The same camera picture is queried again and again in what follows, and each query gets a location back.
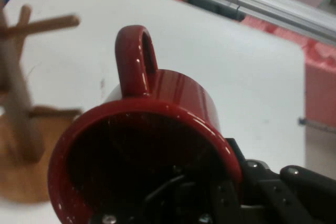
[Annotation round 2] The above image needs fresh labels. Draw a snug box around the aluminium frame rail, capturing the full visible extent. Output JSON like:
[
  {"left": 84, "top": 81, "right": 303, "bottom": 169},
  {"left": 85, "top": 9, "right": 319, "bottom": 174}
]
[{"left": 164, "top": 0, "right": 336, "bottom": 46}]

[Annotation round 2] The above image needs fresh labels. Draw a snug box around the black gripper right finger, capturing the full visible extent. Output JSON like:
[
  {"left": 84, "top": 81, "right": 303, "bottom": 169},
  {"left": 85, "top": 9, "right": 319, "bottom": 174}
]
[{"left": 225, "top": 137, "right": 336, "bottom": 224}]

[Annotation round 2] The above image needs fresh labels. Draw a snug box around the red ceramic mug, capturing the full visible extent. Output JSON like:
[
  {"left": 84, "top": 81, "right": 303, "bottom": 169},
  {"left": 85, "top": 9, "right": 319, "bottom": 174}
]
[{"left": 47, "top": 25, "right": 243, "bottom": 224}]

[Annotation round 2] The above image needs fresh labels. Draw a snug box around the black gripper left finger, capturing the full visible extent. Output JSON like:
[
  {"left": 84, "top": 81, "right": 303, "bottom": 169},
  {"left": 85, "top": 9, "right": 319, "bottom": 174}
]
[{"left": 141, "top": 167, "right": 242, "bottom": 224}]

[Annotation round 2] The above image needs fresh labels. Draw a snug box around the grey table leg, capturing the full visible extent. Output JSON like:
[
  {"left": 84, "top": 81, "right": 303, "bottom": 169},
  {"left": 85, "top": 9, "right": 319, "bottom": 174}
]
[{"left": 304, "top": 120, "right": 336, "bottom": 134}]

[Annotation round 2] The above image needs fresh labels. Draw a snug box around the orange bin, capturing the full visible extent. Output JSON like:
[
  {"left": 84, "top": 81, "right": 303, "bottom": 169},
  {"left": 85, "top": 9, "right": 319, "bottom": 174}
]
[{"left": 304, "top": 63, "right": 336, "bottom": 131}]

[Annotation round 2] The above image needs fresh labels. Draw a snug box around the brown wooden mug tree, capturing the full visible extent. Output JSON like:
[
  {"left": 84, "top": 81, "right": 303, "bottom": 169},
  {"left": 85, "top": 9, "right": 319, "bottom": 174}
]
[{"left": 0, "top": 4, "right": 85, "bottom": 204}]

